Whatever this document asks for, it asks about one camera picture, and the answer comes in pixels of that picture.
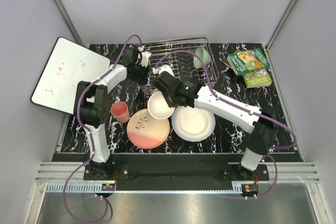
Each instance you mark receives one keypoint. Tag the white scalloped plate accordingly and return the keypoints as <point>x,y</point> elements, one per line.
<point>192,124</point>

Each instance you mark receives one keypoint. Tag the pink plastic cup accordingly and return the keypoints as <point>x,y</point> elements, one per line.
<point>120,112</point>

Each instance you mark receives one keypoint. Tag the white dry-erase board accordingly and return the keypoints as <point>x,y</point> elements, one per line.
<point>67,65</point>

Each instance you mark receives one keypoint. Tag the white and orange bowl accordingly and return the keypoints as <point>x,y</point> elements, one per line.
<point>158,107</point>

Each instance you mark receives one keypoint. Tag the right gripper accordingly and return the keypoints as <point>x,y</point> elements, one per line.
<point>169,103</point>

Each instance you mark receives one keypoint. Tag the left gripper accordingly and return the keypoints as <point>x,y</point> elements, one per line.
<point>142,80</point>

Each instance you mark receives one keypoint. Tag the upper green book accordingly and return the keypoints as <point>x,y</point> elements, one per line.
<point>244,62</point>

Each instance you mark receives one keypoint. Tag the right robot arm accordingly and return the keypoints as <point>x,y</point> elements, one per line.
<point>259,125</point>

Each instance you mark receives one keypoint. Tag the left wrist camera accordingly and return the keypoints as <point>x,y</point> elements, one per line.
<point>145,58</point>

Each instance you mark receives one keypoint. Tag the lower green book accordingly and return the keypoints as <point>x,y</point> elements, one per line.
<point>256,79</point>

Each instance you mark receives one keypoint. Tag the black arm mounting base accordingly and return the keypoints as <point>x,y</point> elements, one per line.
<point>175,172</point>

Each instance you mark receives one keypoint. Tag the green book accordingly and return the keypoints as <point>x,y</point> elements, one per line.
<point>244,62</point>
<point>256,79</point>

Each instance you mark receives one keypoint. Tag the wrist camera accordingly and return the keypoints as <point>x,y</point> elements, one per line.
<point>145,58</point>
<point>163,68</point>

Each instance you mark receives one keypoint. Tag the pink plate with twig motif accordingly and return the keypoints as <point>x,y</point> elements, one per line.
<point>146,132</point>

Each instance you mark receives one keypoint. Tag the chrome wire dish rack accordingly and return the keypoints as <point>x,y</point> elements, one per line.
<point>182,63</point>

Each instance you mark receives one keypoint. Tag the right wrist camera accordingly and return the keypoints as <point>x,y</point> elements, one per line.
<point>163,68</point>

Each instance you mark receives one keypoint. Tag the pale green bowl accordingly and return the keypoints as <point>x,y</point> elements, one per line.
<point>203,58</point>

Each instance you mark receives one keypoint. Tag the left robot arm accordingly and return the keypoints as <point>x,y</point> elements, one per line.
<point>91,106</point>

